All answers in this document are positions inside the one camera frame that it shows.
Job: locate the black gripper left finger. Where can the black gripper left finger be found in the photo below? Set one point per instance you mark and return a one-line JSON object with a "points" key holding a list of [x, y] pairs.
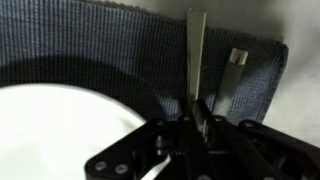
{"points": [[150, 146]]}

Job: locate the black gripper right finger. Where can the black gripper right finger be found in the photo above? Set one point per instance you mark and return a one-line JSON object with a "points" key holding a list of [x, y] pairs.
{"points": [[260, 150]]}

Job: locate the silver metal fork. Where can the silver metal fork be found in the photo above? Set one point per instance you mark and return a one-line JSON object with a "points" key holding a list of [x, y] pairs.
{"points": [[196, 50]]}

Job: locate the white round plate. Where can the white round plate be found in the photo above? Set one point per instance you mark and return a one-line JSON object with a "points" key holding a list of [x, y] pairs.
{"points": [[50, 133]]}

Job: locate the silver metal spoon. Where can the silver metal spoon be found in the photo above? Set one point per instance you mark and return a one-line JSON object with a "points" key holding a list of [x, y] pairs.
{"points": [[230, 83]]}

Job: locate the dark blue fabric placemat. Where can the dark blue fabric placemat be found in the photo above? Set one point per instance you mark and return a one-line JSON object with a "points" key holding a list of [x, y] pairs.
{"points": [[100, 43]]}

